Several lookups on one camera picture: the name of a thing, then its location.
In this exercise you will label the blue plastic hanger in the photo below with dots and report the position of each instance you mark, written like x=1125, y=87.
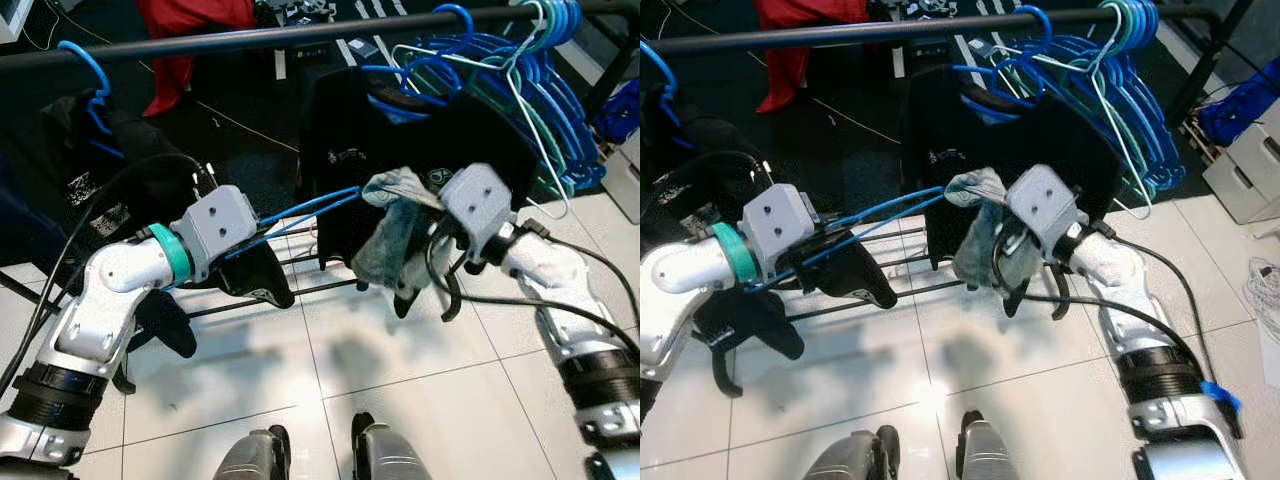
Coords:
x=890, y=205
x=310, y=204
x=103, y=78
x=470, y=28
x=1047, y=28
x=664, y=72

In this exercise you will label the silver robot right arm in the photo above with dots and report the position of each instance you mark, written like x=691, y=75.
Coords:
x=545, y=270
x=1110, y=270

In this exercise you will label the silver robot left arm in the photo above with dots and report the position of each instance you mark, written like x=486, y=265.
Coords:
x=690, y=270
x=90, y=300

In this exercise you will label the stack of blue hangers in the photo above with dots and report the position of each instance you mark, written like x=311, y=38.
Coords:
x=575, y=130
x=1150, y=130

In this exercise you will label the red garment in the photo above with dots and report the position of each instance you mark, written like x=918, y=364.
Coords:
x=790, y=80
x=170, y=85

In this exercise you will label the white box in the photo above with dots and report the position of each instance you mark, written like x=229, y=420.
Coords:
x=625, y=180
x=1250, y=170

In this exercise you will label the grey robot left leg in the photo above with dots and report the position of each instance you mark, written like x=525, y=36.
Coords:
x=850, y=458
x=250, y=458

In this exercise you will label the grey robot leg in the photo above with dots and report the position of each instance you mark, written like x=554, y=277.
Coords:
x=390, y=455
x=850, y=458
x=250, y=458
x=985, y=455

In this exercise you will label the grey robot right leg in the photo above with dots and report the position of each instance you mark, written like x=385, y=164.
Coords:
x=390, y=455
x=985, y=455

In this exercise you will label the blue bag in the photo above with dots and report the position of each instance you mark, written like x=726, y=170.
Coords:
x=1240, y=100
x=622, y=110

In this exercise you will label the black metal clothes rack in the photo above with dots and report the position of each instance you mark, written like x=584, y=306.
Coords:
x=800, y=36
x=250, y=40

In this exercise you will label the dark blue fabric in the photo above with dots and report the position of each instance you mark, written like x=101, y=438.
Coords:
x=25, y=230

